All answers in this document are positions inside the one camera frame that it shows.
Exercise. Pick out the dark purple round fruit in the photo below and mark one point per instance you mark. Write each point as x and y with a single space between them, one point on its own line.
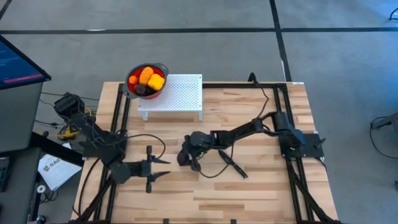
140 90

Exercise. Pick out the dark office desk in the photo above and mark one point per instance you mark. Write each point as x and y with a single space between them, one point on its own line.
15 199

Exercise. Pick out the red collapsible bowl gray rim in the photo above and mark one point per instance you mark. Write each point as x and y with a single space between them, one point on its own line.
152 96

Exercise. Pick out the small black bracket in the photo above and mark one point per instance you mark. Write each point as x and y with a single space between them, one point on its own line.
233 221
165 221

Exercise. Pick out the white perforated metal shelf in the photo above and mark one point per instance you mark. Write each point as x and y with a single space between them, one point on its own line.
183 93

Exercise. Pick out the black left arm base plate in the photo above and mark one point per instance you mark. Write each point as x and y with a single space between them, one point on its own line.
90 152

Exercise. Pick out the white tape roll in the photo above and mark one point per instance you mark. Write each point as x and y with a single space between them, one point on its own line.
41 188

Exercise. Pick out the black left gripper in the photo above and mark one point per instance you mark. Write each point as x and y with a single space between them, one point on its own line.
141 169

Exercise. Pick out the monitor with blue screen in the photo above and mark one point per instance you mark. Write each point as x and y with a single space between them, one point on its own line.
15 68

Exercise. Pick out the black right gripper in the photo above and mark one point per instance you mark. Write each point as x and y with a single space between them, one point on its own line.
199 140

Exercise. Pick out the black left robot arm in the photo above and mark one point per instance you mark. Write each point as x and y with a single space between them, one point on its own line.
87 129

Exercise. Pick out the yellow black clamp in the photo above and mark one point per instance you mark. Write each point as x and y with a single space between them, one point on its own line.
68 135

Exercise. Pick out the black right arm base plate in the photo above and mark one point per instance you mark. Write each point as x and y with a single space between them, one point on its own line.
314 149

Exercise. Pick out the black aluminium table frame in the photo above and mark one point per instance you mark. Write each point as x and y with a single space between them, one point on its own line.
242 85

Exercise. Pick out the black keyboard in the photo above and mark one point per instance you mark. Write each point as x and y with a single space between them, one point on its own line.
3 174

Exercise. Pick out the oblong orange fruit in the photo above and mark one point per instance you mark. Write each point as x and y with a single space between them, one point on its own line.
146 75

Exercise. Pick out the white printed booklet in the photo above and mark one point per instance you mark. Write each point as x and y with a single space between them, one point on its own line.
56 171

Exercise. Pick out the yellow bell pepper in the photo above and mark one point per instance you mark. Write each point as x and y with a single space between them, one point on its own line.
156 82

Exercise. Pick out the black caster wheel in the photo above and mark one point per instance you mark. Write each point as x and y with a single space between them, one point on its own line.
40 219

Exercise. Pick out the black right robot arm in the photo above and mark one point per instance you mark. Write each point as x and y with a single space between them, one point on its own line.
239 132

